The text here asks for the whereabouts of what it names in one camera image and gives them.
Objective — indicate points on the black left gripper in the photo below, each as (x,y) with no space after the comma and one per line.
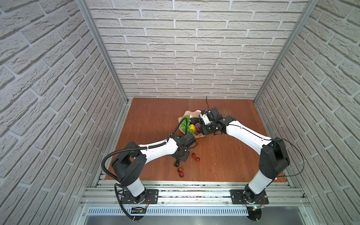
(184,157)

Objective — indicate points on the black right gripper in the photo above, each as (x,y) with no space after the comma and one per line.
(204,131)

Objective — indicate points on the black fake berry pair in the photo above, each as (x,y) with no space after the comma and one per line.
(177,163)

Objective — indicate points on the yellow fake lemon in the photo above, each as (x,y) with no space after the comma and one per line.
(192,129)

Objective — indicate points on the green fake grape bunch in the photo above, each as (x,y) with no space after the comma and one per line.
(186,123)

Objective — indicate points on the purple fake fig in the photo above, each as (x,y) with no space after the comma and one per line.
(198,125)

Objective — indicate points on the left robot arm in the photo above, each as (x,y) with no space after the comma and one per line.
(129,164)

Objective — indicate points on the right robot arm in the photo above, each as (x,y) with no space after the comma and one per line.
(274,157)

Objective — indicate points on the beige wavy fruit bowl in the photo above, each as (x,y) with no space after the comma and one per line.
(192,119)

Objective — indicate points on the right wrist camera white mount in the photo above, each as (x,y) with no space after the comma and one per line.
(209,115)

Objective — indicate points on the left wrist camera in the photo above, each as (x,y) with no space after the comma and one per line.
(188,140)

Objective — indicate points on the aluminium front rail frame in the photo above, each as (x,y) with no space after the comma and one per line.
(195,198)

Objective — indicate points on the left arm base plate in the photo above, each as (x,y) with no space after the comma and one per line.
(149,195)

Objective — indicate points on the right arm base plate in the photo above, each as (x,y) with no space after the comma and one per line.
(241,196)

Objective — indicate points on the right aluminium corner post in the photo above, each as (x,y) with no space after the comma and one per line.
(308,10)

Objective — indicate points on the aluminium corner post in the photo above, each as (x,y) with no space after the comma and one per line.
(85,10)
(308,10)

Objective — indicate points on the left aluminium corner post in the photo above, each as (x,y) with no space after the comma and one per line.
(85,10)

